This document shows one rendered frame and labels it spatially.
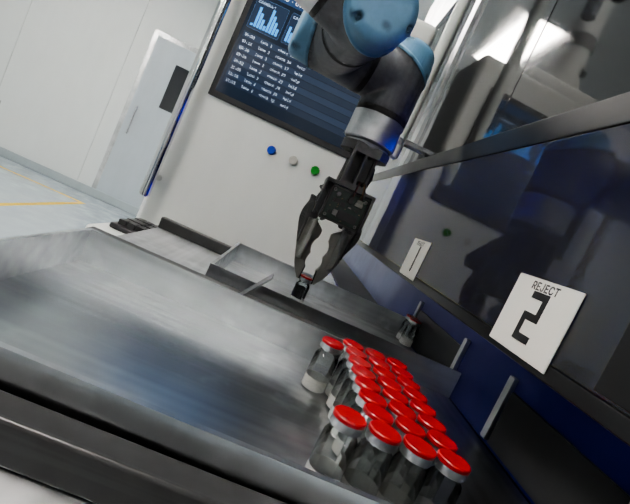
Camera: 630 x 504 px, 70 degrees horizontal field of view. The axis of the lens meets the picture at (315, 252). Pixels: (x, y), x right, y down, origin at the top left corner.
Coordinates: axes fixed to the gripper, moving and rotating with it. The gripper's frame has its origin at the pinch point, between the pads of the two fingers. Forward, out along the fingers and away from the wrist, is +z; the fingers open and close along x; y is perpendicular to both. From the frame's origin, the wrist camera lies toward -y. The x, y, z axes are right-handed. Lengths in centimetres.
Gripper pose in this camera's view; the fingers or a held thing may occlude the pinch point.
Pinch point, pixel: (308, 271)
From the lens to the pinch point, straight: 67.9
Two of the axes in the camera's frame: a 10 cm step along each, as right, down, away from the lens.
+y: 0.4, 1.2, -9.9
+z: -4.1, 9.1, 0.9
